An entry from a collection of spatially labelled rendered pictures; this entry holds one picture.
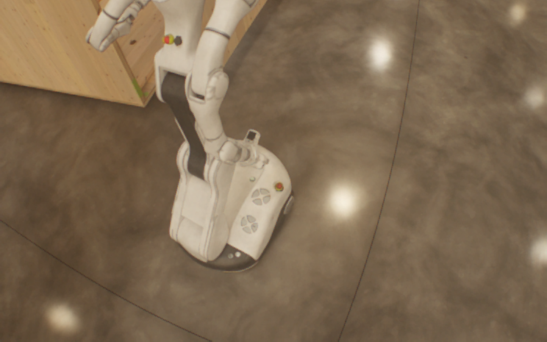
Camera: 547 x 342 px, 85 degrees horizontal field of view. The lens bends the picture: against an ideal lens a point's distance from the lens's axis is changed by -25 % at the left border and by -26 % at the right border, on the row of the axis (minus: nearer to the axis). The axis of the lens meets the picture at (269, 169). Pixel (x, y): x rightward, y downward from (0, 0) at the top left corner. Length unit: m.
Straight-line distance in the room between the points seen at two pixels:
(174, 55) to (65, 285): 1.78
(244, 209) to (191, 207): 0.26
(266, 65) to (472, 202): 1.79
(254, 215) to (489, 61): 2.39
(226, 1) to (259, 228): 1.18
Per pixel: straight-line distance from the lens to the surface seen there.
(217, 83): 1.03
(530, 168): 2.81
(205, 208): 1.77
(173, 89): 1.36
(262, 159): 1.50
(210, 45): 1.01
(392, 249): 2.17
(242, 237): 1.93
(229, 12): 1.03
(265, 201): 1.87
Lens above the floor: 2.02
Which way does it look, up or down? 58 degrees down
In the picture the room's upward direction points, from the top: 13 degrees counter-clockwise
